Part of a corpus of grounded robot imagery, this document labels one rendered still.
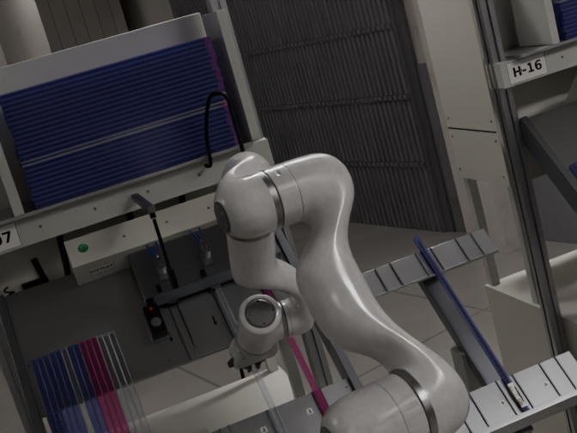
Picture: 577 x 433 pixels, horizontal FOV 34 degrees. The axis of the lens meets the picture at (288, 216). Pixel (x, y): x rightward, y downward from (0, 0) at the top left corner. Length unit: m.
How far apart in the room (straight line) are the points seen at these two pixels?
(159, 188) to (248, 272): 0.60
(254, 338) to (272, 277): 0.14
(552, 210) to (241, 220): 4.07
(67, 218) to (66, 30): 6.79
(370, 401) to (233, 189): 0.38
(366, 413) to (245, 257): 0.47
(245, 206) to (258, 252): 0.28
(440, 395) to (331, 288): 0.22
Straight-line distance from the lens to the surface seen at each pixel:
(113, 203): 2.27
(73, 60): 2.40
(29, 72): 2.39
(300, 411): 2.10
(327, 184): 1.48
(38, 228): 2.26
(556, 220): 5.41
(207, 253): 2.19
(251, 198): 1.44
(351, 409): 1.37
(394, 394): 1.38
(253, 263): 1.72
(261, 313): 1.82
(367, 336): 1.41
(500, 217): 5.38
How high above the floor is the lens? 1.69
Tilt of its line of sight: 13 degrees down
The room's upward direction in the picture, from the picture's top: 16 degrees counter-clockwise
